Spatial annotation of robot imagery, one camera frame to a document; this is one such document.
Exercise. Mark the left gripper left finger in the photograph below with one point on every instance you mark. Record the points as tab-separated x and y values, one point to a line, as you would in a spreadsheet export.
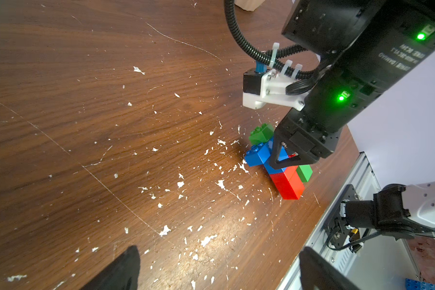
120	274

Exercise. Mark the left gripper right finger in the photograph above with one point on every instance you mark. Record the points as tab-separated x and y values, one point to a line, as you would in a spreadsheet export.
318	274

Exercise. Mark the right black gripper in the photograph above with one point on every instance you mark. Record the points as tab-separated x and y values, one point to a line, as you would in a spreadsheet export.
306	136

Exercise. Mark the green lego brick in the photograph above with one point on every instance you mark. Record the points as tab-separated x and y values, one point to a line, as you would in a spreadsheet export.
304	172
261	134

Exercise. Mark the small blue lego brick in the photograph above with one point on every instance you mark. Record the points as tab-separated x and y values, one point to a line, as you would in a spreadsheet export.
258	154

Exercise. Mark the long red lego brick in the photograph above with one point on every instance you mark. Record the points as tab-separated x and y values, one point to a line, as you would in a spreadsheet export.
289	184

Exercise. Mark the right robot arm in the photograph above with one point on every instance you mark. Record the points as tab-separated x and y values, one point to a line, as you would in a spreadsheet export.
344	56

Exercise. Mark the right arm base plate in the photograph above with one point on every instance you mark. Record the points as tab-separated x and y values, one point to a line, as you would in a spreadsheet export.
335	226

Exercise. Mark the aluminium front rail frame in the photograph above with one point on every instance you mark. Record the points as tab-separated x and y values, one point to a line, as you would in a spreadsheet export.
383	263

